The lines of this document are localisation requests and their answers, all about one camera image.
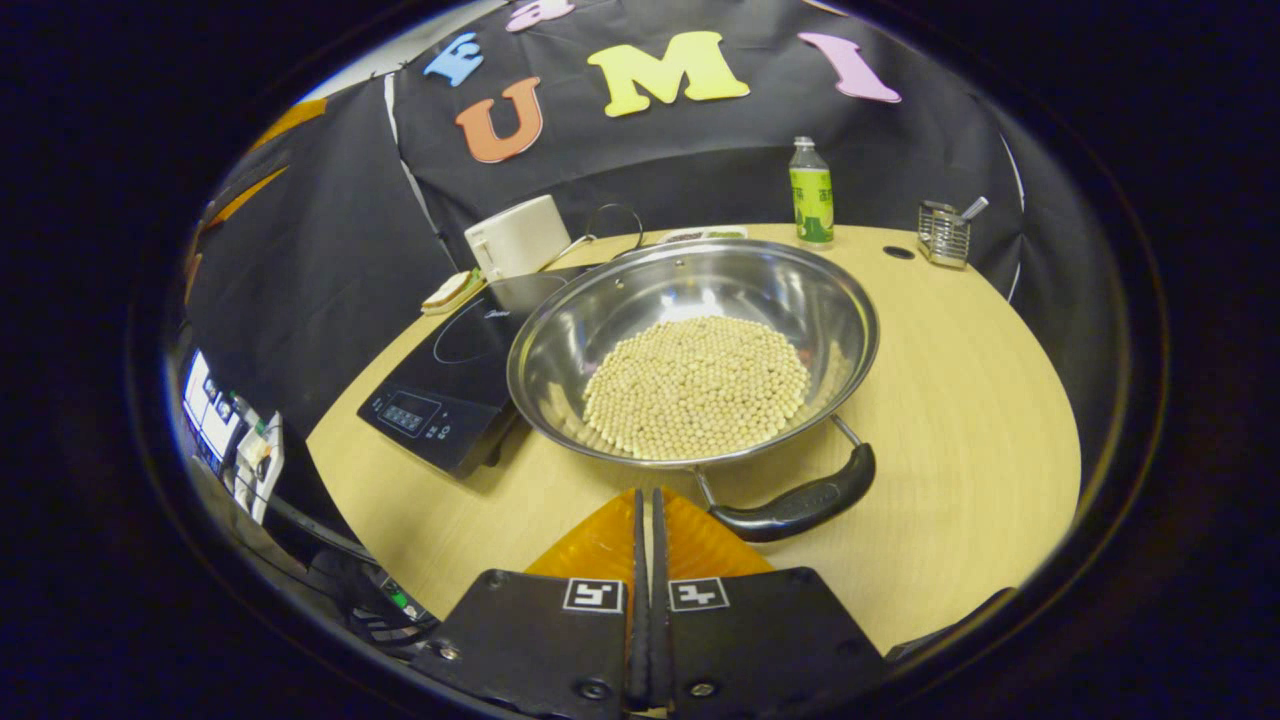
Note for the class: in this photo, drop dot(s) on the white divided grain tray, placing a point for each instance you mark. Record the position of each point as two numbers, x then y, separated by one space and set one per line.
705 235

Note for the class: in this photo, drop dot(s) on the bright screen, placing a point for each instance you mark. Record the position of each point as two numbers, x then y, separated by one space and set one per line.
205 405

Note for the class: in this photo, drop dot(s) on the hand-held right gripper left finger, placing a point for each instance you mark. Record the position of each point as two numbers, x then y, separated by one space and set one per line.
540 640

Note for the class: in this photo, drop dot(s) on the green label bottle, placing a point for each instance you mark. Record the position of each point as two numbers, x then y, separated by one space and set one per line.
811 195

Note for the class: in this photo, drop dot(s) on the pile of soybeans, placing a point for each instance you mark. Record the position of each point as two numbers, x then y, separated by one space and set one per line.
700 385

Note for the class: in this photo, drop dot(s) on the black induction cooktop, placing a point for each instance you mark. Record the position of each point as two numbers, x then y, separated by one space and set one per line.
450 380

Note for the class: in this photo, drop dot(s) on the black backdrop cloth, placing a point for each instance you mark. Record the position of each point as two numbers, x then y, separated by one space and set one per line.
700 150

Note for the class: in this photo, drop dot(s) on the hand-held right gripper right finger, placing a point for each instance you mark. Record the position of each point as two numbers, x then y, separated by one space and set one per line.
760 640

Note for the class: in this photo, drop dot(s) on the white toaster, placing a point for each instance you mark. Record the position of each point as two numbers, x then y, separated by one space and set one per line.
520 238

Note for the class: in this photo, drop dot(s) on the white power strip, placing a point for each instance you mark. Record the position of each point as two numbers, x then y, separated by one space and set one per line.
262 465

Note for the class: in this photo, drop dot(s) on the stainless steel pot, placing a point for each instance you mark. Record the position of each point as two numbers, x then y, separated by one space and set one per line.
610 300

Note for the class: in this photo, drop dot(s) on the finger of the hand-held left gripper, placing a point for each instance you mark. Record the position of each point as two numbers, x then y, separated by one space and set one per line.
250 192
295 118

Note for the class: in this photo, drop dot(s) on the metal spoon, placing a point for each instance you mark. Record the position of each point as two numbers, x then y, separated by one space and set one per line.
975 208

